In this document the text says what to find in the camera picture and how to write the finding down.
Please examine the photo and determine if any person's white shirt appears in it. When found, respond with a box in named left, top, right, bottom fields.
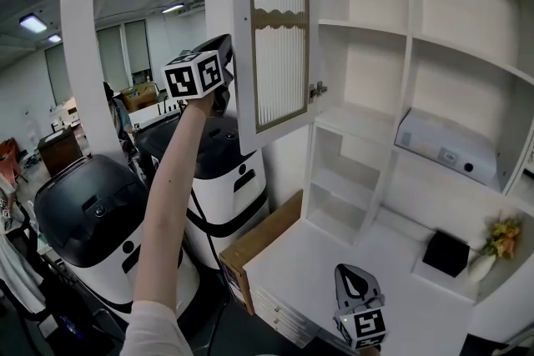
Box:
left=118, top=298, right=183, bottom=356

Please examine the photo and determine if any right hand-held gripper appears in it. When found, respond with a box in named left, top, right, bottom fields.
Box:
left=332, top=263, right=390, bottom=352

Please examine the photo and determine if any white table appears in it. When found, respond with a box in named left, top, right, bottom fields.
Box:
left=128, top=103, right=185, bottom=129

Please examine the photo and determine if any white robot with black top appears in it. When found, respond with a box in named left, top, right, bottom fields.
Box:
left=33, top=153, right=202, bottom=314
left=135, top=112, right=269, bottom=270

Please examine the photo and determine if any white flat box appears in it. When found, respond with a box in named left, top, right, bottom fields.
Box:
left=393, top=107, right=502, bottom=193

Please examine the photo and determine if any flat brown cardboard box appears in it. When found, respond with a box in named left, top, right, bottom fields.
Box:
left=218, top=188, right=304, bottom=316

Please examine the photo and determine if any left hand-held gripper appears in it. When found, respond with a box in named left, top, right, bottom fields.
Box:
left=161, top=33, right=235, bottom=113

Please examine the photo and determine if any white cabinet door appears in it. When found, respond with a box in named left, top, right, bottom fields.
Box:
left=230, top=0, right=322, bottom=152

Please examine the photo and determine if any yellow flower bouquet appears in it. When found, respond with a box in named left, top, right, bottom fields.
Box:
left=483, top=216, right=523, bottom=260

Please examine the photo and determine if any white vase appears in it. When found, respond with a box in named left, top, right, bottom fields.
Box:
left=467, top=253, right=498, bottom=284

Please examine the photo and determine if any person's left forearm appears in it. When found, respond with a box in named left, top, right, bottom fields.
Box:
left=132, top=97, right=215, bottom=312

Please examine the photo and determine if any black box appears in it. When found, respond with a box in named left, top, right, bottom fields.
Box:
left=421, top=229, right=471, bottom=279

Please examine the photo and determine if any metal cabinet hinge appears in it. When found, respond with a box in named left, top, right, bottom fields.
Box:
left=308, top=80, right=329, bottom=103

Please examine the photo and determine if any black cable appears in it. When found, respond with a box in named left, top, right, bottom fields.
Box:
left=187, top=187, right=231, bottom=356

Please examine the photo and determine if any white desk with hutch shelves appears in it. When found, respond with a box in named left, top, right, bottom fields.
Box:
left=241, top=0, right=534, bottom=350

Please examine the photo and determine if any dark wooden cabinet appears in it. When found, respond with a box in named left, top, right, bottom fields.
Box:
left=37, top=126, right=85, bottom=178

